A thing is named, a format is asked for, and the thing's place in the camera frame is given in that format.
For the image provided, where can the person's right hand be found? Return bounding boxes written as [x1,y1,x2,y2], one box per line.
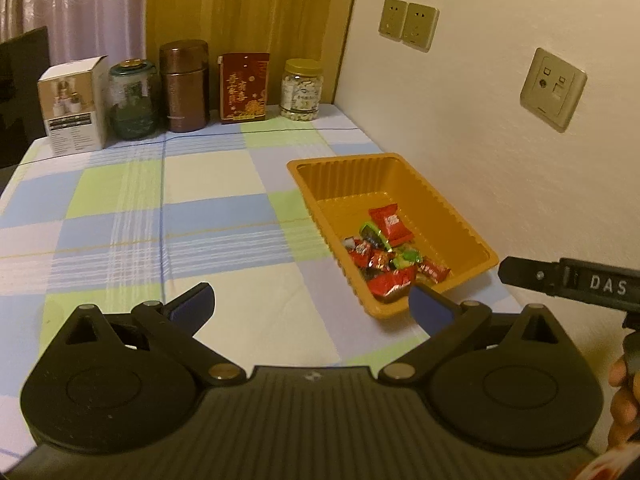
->
[607,355,640,446]

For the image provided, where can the white cardboard box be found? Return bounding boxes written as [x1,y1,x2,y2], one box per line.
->
[37,55,110,155]

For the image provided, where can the red snack packet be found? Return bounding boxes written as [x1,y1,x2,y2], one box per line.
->
[368,203,415,243]

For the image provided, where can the beige network wall plate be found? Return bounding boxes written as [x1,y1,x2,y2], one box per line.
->
[520,47,588,133]

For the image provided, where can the red gift box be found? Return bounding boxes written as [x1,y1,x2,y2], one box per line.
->
[217,52,271,125]

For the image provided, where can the red packet with figure print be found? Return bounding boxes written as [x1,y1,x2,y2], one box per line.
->
[366,266,418,303]

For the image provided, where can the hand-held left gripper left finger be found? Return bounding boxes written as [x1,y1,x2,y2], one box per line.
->
[47,282,247,386]

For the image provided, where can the wooden panel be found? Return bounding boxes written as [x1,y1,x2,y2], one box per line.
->
[145,0,363,111]

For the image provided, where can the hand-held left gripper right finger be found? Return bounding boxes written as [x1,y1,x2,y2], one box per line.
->
[377,282,576,386]

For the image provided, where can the brown metal canister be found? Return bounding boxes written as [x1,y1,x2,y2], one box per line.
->
[159,39,211,133]

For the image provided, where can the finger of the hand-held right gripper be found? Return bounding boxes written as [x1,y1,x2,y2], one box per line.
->
[498,256,561,297]

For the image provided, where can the yellow plastic tray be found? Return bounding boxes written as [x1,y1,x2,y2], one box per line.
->
[286,154,500,320]

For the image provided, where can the black flat screen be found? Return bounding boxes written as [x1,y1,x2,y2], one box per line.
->
[0,26,51,170]

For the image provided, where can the beige wall socket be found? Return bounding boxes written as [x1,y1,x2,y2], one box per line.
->
[378,0,408,41]
[401,3,440,52]

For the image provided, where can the sheer curtain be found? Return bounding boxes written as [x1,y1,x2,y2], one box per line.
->
[0,0,148,68]

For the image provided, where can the plastic jar of nuts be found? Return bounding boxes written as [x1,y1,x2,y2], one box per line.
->
[279,58,324,122]

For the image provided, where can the green glass jar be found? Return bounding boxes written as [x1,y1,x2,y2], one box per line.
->
[108,59,161,141]

